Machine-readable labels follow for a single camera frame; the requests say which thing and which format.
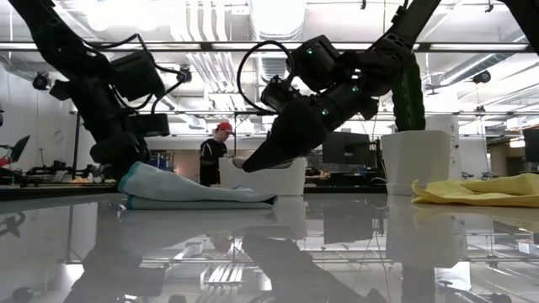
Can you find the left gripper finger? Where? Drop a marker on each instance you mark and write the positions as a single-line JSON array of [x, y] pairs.
[[118, 155]]

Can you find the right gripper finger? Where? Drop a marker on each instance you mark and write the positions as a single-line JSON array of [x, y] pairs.
[[295, 134]]

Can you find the light blue microfiber towel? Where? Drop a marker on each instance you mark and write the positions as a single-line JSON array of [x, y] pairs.
[[177, 189]]

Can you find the yellow microfiber towel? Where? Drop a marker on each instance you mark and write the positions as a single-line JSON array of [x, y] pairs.
[[484, 191]]

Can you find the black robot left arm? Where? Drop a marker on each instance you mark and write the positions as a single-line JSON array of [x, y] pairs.
[[54, 38]]

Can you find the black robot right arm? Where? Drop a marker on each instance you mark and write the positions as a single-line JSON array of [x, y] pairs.
[[404, 25]]

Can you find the black background monitor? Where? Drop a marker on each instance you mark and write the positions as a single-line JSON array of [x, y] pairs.
[[349, 149]]

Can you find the white plastic bin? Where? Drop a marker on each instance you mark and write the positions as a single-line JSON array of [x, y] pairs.
[[273, 181]]

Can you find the green cactus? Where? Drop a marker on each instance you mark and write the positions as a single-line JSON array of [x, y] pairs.
[[410, 109]]

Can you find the person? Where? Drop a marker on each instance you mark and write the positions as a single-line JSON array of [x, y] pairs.
[[210, 160]]

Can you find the white hexagonal plant pot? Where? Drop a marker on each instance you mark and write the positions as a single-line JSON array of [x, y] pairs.
[[417, 157]]

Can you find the black tilted background screen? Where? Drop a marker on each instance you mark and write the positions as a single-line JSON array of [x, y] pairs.
[[19, 149]]

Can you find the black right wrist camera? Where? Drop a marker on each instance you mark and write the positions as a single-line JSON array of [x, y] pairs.
[[316, 63]]

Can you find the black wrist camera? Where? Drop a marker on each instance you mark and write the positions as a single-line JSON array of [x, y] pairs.
[[137, 76], [316, 63]]

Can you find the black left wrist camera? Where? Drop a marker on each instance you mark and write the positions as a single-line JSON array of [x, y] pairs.
[[137, 76]]

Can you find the black overhead frame beam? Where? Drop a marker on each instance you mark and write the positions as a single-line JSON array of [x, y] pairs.
[[463, 47]]

